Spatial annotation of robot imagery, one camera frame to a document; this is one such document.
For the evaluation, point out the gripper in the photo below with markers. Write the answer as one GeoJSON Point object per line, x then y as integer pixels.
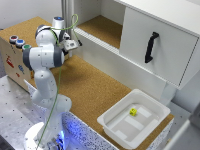
{"type": "Point", "coordinates": [71, 43]}

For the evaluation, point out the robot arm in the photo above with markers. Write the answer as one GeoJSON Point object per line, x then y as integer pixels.
{"type": "Point", "coordinates": [45, 56]}

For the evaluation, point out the white cabinet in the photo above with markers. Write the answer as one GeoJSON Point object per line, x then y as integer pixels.
{"type": "Point", "coordinates": [110, 50]}

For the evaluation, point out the green button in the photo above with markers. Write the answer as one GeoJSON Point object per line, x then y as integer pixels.
{"type": "Point", "coordinates": [26, 47]}

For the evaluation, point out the blue button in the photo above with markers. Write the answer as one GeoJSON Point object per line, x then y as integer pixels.
{"type": "Point", "coordinates": [20, 42]}

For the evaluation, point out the red button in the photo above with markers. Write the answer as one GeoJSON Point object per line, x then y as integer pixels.
{"type": "Point", "coordinates": [13, 38]}

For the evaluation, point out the yellow block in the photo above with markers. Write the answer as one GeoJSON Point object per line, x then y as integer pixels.
{"type": "Point", "coordinates": [133, 111]}

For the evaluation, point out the white sliding door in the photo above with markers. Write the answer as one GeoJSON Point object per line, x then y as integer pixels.
{"type": "Point", "coordinates": [166, 46]}

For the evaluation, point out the white plastic box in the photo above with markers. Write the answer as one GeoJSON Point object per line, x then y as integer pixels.
{"type": "Point", "coordinates": [133, 128]}

